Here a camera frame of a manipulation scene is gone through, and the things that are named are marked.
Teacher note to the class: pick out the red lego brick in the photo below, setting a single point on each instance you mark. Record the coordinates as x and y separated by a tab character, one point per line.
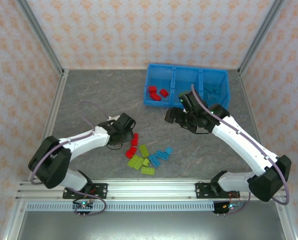
155	96
135	139
152	89
164	92
131	151

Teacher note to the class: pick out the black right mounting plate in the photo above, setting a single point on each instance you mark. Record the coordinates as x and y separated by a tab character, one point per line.
201	190

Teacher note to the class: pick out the controller board with led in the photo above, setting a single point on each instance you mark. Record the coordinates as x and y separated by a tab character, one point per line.
83	205
228	206

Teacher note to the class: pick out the aluminium frame leg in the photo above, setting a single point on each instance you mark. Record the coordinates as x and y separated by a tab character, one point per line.
14	220
286	220

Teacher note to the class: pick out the blue three-compartment plastic bin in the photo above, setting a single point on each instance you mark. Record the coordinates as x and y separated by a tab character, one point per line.
161	75

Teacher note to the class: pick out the aluminium mounting rail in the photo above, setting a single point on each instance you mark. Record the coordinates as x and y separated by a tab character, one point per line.
151	190

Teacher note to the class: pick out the aluminium side rail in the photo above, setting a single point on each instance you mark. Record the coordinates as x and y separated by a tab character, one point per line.
56	112
248	95

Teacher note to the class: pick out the aluminium corner post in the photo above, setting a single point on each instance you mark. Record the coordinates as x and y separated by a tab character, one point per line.
261	32
39	35

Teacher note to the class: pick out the black mounting plate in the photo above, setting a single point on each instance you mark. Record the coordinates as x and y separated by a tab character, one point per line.
101	190
201	190

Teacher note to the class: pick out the small green lego brick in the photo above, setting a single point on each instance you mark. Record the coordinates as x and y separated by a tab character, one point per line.
146	162

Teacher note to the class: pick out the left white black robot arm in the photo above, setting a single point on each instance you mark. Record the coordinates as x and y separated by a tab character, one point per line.
84	140

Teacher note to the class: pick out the left controller board with LED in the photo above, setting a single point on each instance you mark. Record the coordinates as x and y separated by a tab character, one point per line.
83	205

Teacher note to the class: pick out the small light blue lego brick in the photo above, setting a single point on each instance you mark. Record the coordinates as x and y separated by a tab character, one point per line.
168	150

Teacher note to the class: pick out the long light blue lego brick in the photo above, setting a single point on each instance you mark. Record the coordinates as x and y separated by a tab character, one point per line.
212	87
162	155
211	101
154	160

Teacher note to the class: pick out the right controller board with LED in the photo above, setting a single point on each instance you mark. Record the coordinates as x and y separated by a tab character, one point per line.
228	206

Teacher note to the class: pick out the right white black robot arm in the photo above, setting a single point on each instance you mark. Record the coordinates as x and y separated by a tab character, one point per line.
238	142

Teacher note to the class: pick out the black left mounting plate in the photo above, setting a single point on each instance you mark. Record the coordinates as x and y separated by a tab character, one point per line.
101	190

